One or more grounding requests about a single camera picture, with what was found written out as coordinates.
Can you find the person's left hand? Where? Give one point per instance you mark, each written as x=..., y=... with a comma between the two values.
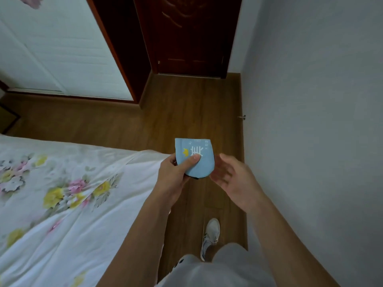
x=170, y=182

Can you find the person's right hand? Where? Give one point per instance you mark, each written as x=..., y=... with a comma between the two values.
x=236, y=183

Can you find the person's right thumb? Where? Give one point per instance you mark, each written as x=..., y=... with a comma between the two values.
x=229, y=158

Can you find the person's left thumb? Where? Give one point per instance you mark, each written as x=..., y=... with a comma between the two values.
x=188, y=163

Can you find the light blue printed packet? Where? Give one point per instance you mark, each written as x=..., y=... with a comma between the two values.
x=196, y=156

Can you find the person's left forearm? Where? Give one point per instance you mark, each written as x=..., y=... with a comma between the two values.
x=137, y=245

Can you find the person's right forearm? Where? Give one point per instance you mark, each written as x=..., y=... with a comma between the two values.
x=287, y=245

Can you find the white sneaker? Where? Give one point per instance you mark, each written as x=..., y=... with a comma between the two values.
x=210, y=236

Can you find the grey trousers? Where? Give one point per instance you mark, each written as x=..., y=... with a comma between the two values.
x=215, y=269

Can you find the dark brown wooden door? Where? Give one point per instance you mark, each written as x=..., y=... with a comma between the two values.
x=194, y=35

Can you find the floral white bed sheet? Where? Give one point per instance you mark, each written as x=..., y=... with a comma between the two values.
x=68, y=212

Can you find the white sliding wardrobe door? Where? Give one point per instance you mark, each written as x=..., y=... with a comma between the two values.
x=59, y=47

